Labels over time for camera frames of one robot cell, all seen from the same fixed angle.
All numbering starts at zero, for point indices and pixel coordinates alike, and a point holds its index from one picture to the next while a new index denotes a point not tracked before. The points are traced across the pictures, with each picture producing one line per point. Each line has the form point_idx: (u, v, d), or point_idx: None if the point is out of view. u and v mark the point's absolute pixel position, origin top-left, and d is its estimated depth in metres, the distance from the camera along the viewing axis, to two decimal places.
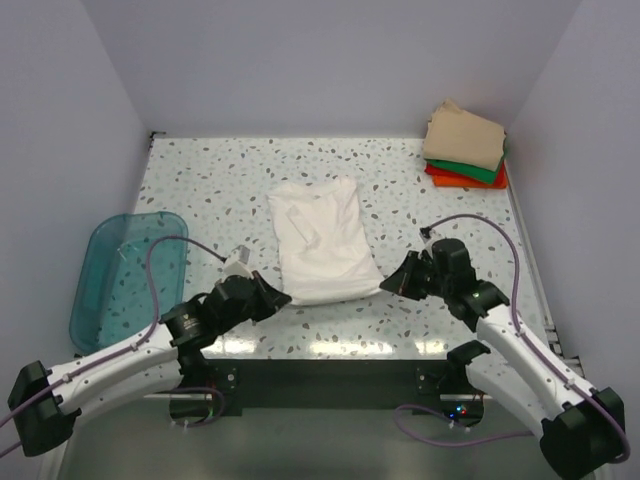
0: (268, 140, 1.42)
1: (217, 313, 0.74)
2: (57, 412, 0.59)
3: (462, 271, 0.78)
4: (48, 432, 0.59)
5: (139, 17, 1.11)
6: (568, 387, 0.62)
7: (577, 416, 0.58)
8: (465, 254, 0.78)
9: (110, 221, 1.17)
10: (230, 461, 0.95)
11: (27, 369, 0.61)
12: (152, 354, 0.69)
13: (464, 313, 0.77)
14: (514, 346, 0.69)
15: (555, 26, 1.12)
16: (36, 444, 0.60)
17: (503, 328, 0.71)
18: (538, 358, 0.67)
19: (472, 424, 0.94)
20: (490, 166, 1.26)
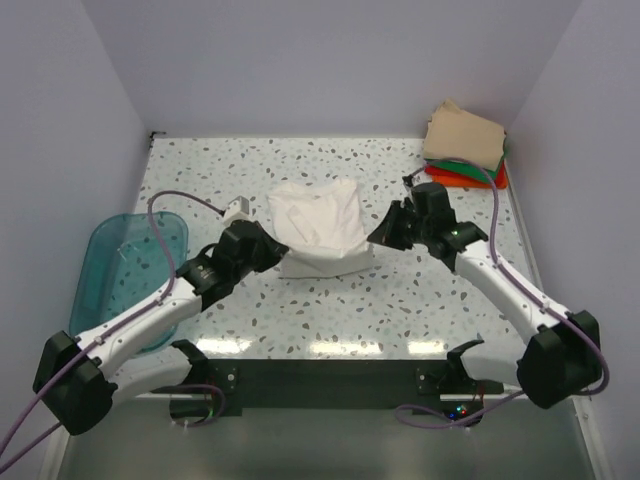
0: (268, 139, 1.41)
1: (233, 255, 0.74)
2: (99, 374, 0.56)
3: (442, 211, 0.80)
4: (91, 400, 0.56)
5: (139, 17, 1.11)
6: (543, 311, 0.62)
7: (552, 338, 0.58)
8: (444, 195, 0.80)
9: (110, 220, 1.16)
10: (229, 462, 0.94)
11: (52, 340, 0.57)
12: (178, 305, 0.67)
13: (443, 250, 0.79)
14: (492, 277, 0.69)
15: (555, 26, 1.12)
16: (81, 415, 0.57)
17: (481, 260, 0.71)
18: (513, 285, 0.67)
19: (472, 424, 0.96)
20: (490, 166, 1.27)
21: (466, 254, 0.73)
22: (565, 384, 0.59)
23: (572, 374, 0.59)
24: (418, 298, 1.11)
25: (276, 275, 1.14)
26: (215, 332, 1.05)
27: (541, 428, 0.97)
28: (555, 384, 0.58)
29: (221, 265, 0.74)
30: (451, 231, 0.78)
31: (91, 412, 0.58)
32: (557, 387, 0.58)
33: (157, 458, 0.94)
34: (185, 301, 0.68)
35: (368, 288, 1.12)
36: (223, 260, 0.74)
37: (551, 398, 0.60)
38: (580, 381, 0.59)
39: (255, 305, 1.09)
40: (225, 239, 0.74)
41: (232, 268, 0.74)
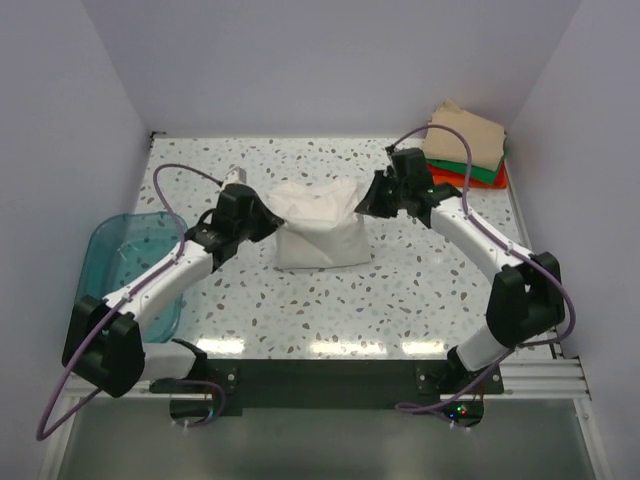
0: (268, 140, 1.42)
1: (232, 216, 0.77)
2: (135, 325, 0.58)
3: (420, 173, 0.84)
4: (128, 355, 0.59)
5: (139, 17, 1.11)
6: (508, 253, 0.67)
7: (515, 276, 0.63)
8: (422, 157, 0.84)
9: (110, 220, 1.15)
10: (228, 462, 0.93)
11: (80, 305, 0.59)
12: (193, 263, 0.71)
13: (420, 209, 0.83)
14: (464, 229, 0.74)
15: (555, 27, 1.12)
16: (120, 374, 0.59)
17: (454, 214, 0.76)
18: (484, 233, 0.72)
19: (472, 424, 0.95)
20: (490, 166, 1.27)
21: (439, 208, 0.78)
22: (528, 321, 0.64)
23: (535, 312, 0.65)
24: (418, 298, 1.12)
25: (276, 276, 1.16)
26: (215, 333, 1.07)
27: (541, 428, 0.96)
28: (518, 322, 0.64)
29: (221, 227, 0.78)
30: (427, 191, 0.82)
31: (129, 372, 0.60)
32: (521, 325, 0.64)
33: (157, 458, 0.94)
34: (200, 258, 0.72)
35: (368, 288, 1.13)
36: (224, 221, 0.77)
37: (517, 337, 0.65)
38: (543, 318, 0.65)
39: (255, 305, 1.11)
40: (225, 201, 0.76)
41: (232, 229, 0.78)
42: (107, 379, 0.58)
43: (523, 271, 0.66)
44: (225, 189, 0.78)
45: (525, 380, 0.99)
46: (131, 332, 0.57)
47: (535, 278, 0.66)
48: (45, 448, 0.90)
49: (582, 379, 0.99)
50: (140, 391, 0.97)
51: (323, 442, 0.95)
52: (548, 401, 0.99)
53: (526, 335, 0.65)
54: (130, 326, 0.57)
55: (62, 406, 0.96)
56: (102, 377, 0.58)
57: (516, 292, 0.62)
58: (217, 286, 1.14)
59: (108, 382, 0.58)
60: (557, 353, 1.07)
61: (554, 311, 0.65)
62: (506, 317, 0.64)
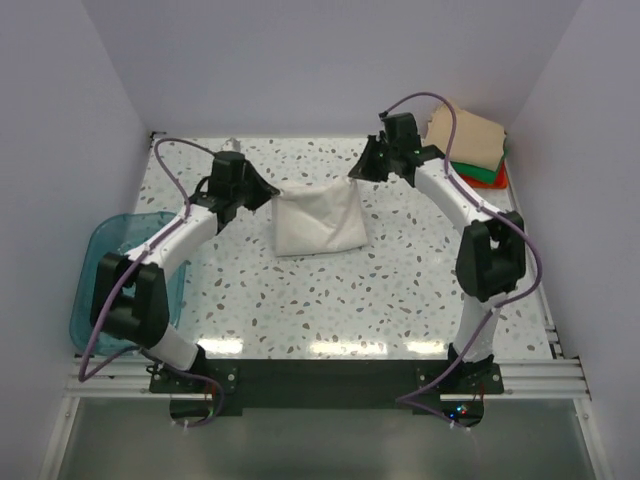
0: (268, 140, 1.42)
1: (228, 180, 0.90)
2: (159, 273, 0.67)
3: (409, 135, 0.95)
4: (156, 303, 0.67)
5: (139, 17, 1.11)
6: (479, 210, 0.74)
7: (483, 227, 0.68)
8: (411, 121, 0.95)
9: (110, 220, 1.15)
10: (228, 462, 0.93)
11: (104, 262, 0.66)
12: (200, 222, 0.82)
13: (406, 168, 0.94)
14: (441, 187, 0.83)
15: (555, 27, 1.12)
16: (151, 323, 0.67)
17: (435, 173, 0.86)
18: (460, 192, 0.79)
19: (472, 424, 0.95)
20: (491, 166, 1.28)
21: (421, 168, 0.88)
22: (491, 272, 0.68)
23: (499, 265, 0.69)
24: (418, 298, 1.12)
25: (277, 276, 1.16)
26: (215, 333, 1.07)
27: (541, 428, 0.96)
28: (482, 271, 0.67)
29: (219, 190, 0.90)
30: (415, 151, 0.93)
31: (156, 322, 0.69)
32: (484, 274, 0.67)
33: (157, 458, 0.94)
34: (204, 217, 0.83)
35: (368, 288, 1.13)
36: (220, 185, 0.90)
37: (480, 288, 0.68)
38: (507, 272, 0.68)
39: (255, 305, 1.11)
40: (220, 167, 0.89)
41: (229, 192, 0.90)
42: (140, 328, 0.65)
43: (491, 227, 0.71)
44: (217, 157, 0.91)
45: (525, 380, 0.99)
46: (158, 278, 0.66)
47: (502, 235, 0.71)
48: (45, 448, 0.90)
49: (582, 378, 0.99)
50: (140, 391, 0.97)
51: (323, 443, 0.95)
52: (549, 401, 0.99)
53: (488, 287, 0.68)
54: (157, 272, 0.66)
55: (61, 407, 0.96)
56: (134, 326, 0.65)
57: (481, 241, 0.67)
58: (217, 286, 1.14)
59: (141, 330, 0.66)
60: (557, 353, 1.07)
61: (517, 267, 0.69)
62: (471, 267, 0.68)
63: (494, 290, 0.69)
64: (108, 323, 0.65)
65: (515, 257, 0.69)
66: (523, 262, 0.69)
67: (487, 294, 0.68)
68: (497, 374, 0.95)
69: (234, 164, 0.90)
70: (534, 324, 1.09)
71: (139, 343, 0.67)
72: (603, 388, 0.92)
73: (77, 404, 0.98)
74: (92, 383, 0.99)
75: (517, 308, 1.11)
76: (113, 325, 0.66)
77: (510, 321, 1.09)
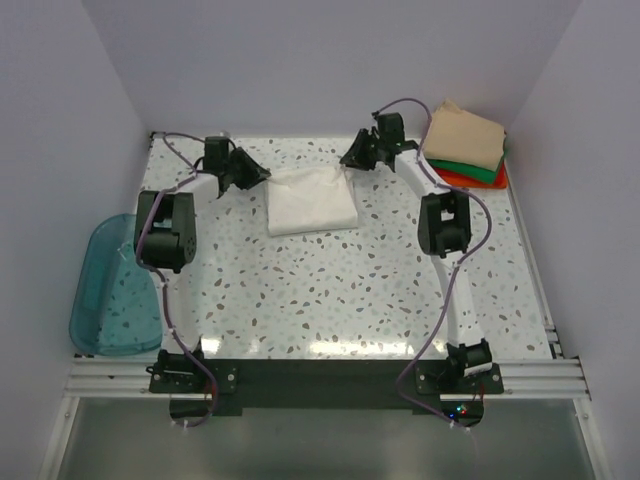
0: (268, 139, 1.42)
1: (220, 157, 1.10)
2: (188, 200, 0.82)
3: (395, 130, 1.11)
4: (189, 225, 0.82)
5: (139, 17, 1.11)
6: (436, 186, 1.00)
7: (436, 199, 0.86)
8: (398, 119, 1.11)
9: (109, 220, 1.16)
10: (228, 462, 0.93)
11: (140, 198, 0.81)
12: (207, 181, 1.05)
13: (389, 157, 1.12)
14: (412, 168, 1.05)
15: (556, 27, 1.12)
16: (186, 241, 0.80)
17: (409, 158, 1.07)
18: (422, 172, 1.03)
19: (472, 424, 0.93)
20: (490, 166, 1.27)
21: (398, 155, 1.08)
22: (441, 234, 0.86)
23: (449, 229, 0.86)
24: (418, 298, 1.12)
25: (277, 275, 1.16)
26: (215, 332, 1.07)
27: (541, 428, 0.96)
28: (434, 234, 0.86)
29: (213, 165, 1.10)
30: (397, 144, 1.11)
31: (189, 244, 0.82)
32: (437, 237, 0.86)
33: (157, 458, 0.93)
34: (208, 180, 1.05)
35: (368, 288, 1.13)
36: (214, 161, 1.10)
37: (433, 248, 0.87)
38: (456, 236, 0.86)
39: (255, 305, 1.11)
40: (211, 146, 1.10)
41: (222, 165, 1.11)
42: (180, 240, 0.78)
43: (446, 200, 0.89)
44: (207, 139, 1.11)
45: (525, 379, 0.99)
46: (190, 201, 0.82)
47: (454, 207, 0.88)
48: (45, 448, 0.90)
49: (582, 378, 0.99)
50: (140, 391, 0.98)
51: (324, 443, 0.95)
52: (548, 401, 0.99)
53: (440, 246, 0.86)
54: (189, 195, 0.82)
55: (61, 406, 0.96)
56: (175, 239, 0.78)
57: (433, 210, 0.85)
58: (217, 286, 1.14)
59: (181, 242, 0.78)
60: (557, 353, 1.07)
61: (465, 232, 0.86)
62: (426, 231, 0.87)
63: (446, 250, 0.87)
64: (150, 242, 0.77)
65: (462, 223, 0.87)
66: (468, 227, 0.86)
67: (442, 251, 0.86)
68: (497, 374, 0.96)
69: (221, 143, 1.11)
70: (534, 324, 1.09)
71: (176, 259, 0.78)
72: (603, 388, 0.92)
73: (76, 404, 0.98)
74: (92, 383, 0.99)
75: (517, 308, 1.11)
76: (155, 243, 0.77)
77: (510, 321, 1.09)
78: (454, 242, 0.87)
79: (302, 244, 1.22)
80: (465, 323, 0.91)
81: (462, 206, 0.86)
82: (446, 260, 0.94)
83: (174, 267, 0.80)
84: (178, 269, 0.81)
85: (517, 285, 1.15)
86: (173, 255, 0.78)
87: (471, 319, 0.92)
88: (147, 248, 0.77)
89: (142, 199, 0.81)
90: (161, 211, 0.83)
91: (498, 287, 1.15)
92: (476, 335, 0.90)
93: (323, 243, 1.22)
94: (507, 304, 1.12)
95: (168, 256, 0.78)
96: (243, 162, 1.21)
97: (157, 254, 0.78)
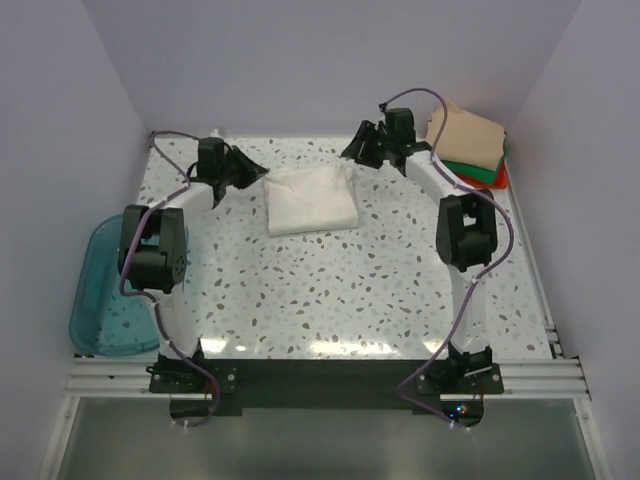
0: (268, 140, 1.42)
1: (214, 162, 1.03)
2: (177, 217, 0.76)
3: (405, 130, 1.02)
4: (178, 243, 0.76)
5: (139, 17, 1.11)
6: (455, 188, 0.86)
7: (458, 201, 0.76)
8: (409, 116, 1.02)
9: (110, 220, 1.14)
10: (227, 462, 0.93)
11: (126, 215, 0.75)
12: (201, 191, 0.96)
13: (398, 160, 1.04)
14: (425, 170, 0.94)
15: (555, 26, 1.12)
16: (175, 260, 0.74)
17: (422, 160, 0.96)
18: (440, 173, 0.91)
19: (472, 424, 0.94)
20: (490, 166, 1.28)
21: (410, 157, 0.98)
22: (464, 243, 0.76)
23: (471, 236, 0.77)
24: (418, 298, 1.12)
25: (277, 275, 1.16)
26: (215, 332, 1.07)
27: (541, 428, 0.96)
28: (456, 242, 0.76)
29: (208, 172, 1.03)
30: (407, 146, 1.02)
31: (179, 263, 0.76)
32: (459, 245, 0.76)
33: (157, 458, 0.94)
34: (203, 189, 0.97)
35: (368, 288, 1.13)
36: (208, 167, 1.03)
37: (454, 258, 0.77)
38: (480, 244, 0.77)
39: (255, 305, 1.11)
40: (205, 151, 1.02)
41: (217, 172, 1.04)
42: (168, 260, 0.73)
43: (468, 203, 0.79)
44: (201, 141, 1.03)
45: (525, 379, 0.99)
46: (179, 216, 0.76)
47: (477, 211, 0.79)
48: (45, 447, 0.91)
49: (582, 378, 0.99)
50: (140, 391, 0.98)
51: (323, 443, 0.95)
52: (548, 401, 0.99)
53: (463, 256, 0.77)
54: (178, 210, 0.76)
55: (61, 406, 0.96)
56: (163, 258, 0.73)
57: (455, 214, 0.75)
58: (217, 286, 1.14)
59: (168, 261, 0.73)
60: (557, 353, 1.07)
61: (489, 240, 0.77)
62: (446, 238, 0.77)
63: (469, 260, 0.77)
64: (137, 262, 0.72)
65: (487, 230, 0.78)
66: (492, 234, 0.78)
67: (463, 263, 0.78)
68: (497, 374, 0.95)
69: (217, 146, 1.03)
70: (534, 324, 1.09)
71: (166, 279, 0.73)
72: (604, 388, 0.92)
73: (76, 404, 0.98)
74: (92, 383, 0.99)
75: (517, 308, 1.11)
76: (142, 262, 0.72)
77: (510, 321, 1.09)
78: (477, 251, 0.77)
79: (302, 244, 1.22)
80: (476, 332, 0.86)
81: (486, 210, 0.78)
82: (467, 273, 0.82)
83: (164, 287, 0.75)
84: (168, 288, 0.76)
85: (517, 285, 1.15)
86: (160, 275, 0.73)
87: (480, 329, 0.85)
88: (133, 267, 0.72)
89: (128, 214, 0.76)
90: (149, 226, 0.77)
91: (498, 287, 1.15)
92: (480, 343, 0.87)
93: (323, 243, 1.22)
94: (507, 304, 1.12)
95: (157, 274, 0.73)
96: (239, 162, 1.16)
97: (144, 274, 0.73)
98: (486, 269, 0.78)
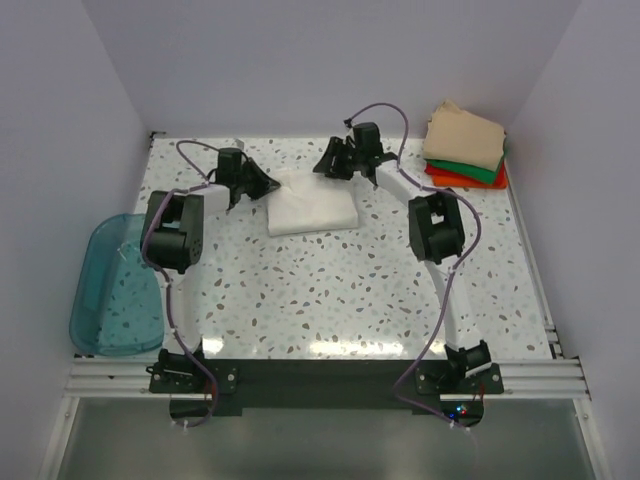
0: (268, 140, 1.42)
1: (231, 170, 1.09)
2: (197, 203, 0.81)
3: (373, 143, 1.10)
4: (197, 228, 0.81)
5: (140, 17, 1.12)
6: (421, 189, 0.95)
7: (425, 201, 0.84)
8: (375, 131, 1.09)
9: (109, 220, 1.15)
10: (227, 462, 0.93)
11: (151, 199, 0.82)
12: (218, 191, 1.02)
13: (369, 172, 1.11)
14: (394, 177, 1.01)
15: (556, 26, 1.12)
16: (193, 241, 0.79)
17: (389, 169, 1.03)
18: (407, 180, 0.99)
19: (472, 424, 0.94)
20: (490, 166, 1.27)
21: (378, 167, 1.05)
22: (434, 238, 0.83)
23: (442, 232, 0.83)
24: (418, 298, 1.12)
25: (277, 275, 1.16)
26: (215, 332, 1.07)
27: (541, 428, 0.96)
28: (427, 237, 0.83)
29: (225, 177, 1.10)
30: (376, 158, 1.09)
31: (196, 246, 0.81)
32: (430, 241, 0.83)
33: (157, 458, 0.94)
34: (221, 191, 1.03)
35: (368, 288, 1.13)
36: (226, 174, 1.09)
37: (428, 253, 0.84)
38: (449, 237, 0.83)
39: (255, 305, 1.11)
40: (223, 159, 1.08)
41: (233, 178, 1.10)
42: (186, 240, 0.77)
43: (433, 203, 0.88)
44: (221, 151, 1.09)
45: (524, 379, 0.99)
46: (200, 203, 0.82)
47: (443, 209, 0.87)
48: (46, 447, 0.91)
49: (582, 378, 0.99)
50: (140, 391, 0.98)
51: (324, 443, 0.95)
52: (548, 401, 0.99)
53: (436, 250, 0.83)
54: (200, 197, 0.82)
55: (62, 406, 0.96)
56: (181, 239, 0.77)
57: (422, 213, 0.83)
58: (217, 286, 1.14)
59: (187, 242, 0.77)
60: (557, 353, 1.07)
61: (457, 233, 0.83)
62: (418, 237, 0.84)
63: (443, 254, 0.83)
64: (157, 241, 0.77)
65: (454, 224, 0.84)
66: (460, 226, 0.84)
67: (437, 256, 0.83)
68: (497, 374, 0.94)
69: (234, 155, 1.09)
70: (534, 324, 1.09)
71: (182, 260, 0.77)
72: (604, 387, 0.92)
73: (77, 404, 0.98)
74: (91, 383, 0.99)
75: (518, 308, 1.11)
76: (161, 242, 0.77)
77: (510, 321, 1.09)
78: (448, 244, 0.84)
79: (302, 244, 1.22)
80: (464, 326, 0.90)
81: (451, 206, 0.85)
82: (443, 264, 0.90)
83: (179, 268, 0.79)
84: (182, 270, 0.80)
85: (517, 285, 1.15)
86: (178, 255, 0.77)
87: (470, 322, 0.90)
88: (152, 246, 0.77)
89: (152, 198, 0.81)
90: (171, 211, 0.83)
91: (498, 287, 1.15)
92: (474, 337, 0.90)
93: (323, 243, 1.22)
94: (507, 304, 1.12)
95: (174, 254, 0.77)
96: (255, 172, 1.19)
97: (162, 253, 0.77)
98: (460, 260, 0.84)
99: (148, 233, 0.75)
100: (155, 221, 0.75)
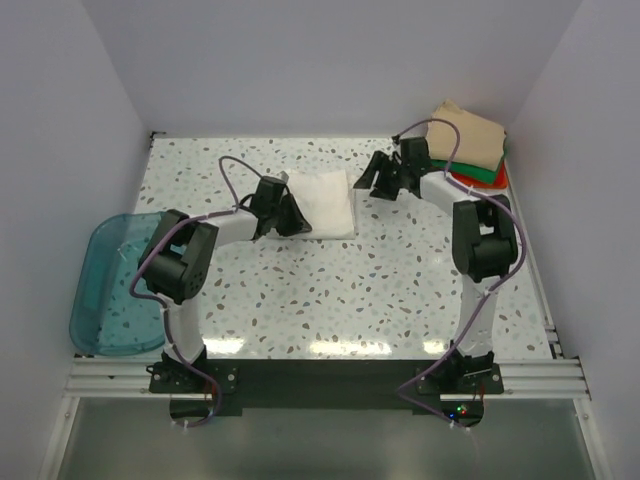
0: (268, 139, 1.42)
1: (269, 200, 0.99)
2: (210, 233, 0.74)
3: (420, 154, 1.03)
4: (203, 258, 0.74)
5: (140, 18, 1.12)
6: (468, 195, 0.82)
7: (473, 203, 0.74)
8: (423, 143, 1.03)
9: (109, 220, 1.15)
10: (228, 461, 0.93)
11: (164, 216, 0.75)
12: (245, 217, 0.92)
13: (414, 185, 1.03)
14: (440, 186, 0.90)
15: (555, 26, 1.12)
16: (193, 275, 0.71)
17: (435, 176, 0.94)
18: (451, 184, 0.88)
19: (472, 424, 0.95)
20: (490, 166, 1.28)
21: (425, 176, 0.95)
22: (481, 248, 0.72)
23: (490, 244, 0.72)
24: (418, 298, 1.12)
25: (277, 276, 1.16)
26: (215, 332, 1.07)
27: (541, 428, 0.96)
28: (473, 248, 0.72)
29: (259, 207, 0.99)
30: (422, 170, 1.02)
31: (197, 279, 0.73)
32: (475, 250, 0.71)
33: (157, 458, 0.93)
34: (248, 218, 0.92)
35: (368, 288, 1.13)
36: (262, 203, 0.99)
37: (471, 266, 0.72)
38: (498, 251, 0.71)
39: (255, 305, 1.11)
40: (264, 187, 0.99)
41: (268, 209, 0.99)
42: (185, 273, 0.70)
43: (484, 210, 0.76)
44: (264, 177, 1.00)
45: (524, 379, 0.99)
46: (213, 233, 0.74)
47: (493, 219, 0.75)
48: (45, 447, 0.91)
49: (582, 378, 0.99)
50: (140, 391, 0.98)
51: (323, 443, 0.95)
52: (549, 401, 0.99)
53: (479, 264, 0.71)
54: (213, 228, 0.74)
55: (62, 406, 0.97)
56: (181, 269, 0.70)
57: (469, 217, 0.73)
58: (217, 286, 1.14)
59: (185, 275, 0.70)
60: (557, 353, 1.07)
61: (510, 247, 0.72)
62: (462, 246, 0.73)
63: (486, 271, 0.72)
64: (156, 265, 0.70)
65: (505, 236, 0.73)
66: (513, 240, 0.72)
67: (480, 269, 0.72)
68: (497, 374, 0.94)
69: (276, 186, 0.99)
70: (534, 324, 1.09)
71: (177, 292, 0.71)
72: (605, 388, 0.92)
73: (77, 404, 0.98)
74: (91, 383, 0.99)
75: (518, 308, 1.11)
76: (160, 267, 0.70)
77: (510, 321, 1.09)
78: (496, 261, 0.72)
79: (302, 244, 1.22)
80: (480, 339, 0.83)
81: (503, 218, 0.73)
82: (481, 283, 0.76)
83: (175, 298, 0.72)
84: (179, 300, 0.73)
85: (517, 285, 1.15)
86: (174, 285, 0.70)
87: (485, 335, 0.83)
88: (151, 269, 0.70)
89: (166, 216, 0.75)
90: (181, 234, 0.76)
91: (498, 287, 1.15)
92: (485, 347, 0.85)
93: (323, 243, 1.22)
94: (507, 304, 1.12)
95: (169, 283, 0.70)
96: (291, 208, 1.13)
97: (159, 279, 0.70)
98: (502, 280, 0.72)
99: (149, 256, 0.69)
100: (159, 244, 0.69)
